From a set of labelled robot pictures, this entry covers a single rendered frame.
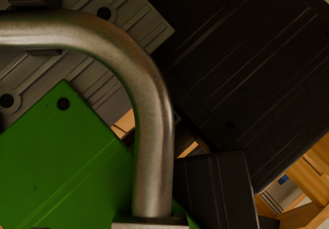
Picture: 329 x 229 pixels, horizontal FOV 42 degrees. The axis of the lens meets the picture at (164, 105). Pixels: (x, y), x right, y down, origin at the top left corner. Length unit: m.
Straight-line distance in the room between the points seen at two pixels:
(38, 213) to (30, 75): 0.11
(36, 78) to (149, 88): 0.11
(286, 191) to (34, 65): 9.31
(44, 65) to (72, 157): 0.08
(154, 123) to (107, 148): 0.06
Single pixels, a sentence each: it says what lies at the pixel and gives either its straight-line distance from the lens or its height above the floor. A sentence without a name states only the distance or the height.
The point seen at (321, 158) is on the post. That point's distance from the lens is 1.13.
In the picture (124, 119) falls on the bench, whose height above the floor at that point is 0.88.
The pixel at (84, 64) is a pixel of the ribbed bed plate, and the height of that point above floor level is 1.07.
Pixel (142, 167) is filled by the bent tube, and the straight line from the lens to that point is 0.31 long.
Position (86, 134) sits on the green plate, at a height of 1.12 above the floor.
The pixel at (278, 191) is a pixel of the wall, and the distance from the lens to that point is 9.58.
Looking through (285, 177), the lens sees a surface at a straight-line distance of 9.07.
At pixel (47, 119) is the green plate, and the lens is 0.35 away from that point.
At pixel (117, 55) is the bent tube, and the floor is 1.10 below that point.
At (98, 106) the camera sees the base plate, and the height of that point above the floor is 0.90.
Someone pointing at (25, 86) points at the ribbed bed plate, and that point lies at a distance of 0.38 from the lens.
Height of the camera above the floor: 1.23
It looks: 16 degrees down
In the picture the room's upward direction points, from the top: 137 degrees clockwise
